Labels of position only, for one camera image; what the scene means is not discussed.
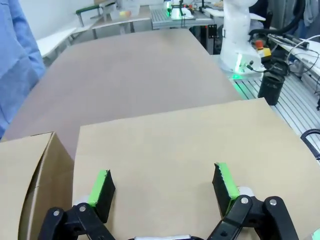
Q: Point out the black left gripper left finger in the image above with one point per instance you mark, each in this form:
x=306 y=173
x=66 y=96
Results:
x=103 y=195

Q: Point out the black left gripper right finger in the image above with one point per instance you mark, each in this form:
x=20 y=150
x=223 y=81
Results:
x=225 y=187

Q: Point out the cardboard box holding grey case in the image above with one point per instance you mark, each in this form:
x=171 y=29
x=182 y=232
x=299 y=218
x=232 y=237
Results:
x=162 y=145

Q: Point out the cardboard box holding navy case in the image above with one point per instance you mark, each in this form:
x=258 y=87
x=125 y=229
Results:
x=25 y=155

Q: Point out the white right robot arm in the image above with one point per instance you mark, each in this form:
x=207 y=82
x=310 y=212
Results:
x=235 y=37

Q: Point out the aluminium profile platform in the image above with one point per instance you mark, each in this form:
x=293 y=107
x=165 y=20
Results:
x=295 y=110

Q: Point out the black cylindrical cup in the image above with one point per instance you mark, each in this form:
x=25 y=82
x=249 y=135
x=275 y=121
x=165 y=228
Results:
x=270 y=90

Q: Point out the yellow emergency stop button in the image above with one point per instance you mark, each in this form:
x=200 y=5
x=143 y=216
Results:
x=265 y=52

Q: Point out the black mounting plate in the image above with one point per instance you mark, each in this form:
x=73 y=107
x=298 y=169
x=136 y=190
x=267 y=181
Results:
x=212 y=31

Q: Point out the person in blue shirt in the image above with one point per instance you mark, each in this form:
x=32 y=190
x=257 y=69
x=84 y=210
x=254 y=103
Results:
x=15 y=62

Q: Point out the white side table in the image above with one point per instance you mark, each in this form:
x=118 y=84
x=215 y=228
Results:
x=57 y=37

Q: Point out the long white bench table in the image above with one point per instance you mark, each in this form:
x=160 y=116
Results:
x=120 y=22

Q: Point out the white device with green light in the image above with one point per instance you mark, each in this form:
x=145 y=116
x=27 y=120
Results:
x=178 y=12

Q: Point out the aluminium roller table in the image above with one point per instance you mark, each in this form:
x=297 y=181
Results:
x=162 y=16

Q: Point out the green topped metal stand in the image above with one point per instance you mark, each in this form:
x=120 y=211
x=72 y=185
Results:
x=87 y=9

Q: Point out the grey hanging jacket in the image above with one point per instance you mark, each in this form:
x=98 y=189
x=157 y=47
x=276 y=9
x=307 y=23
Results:
x=311 y=12

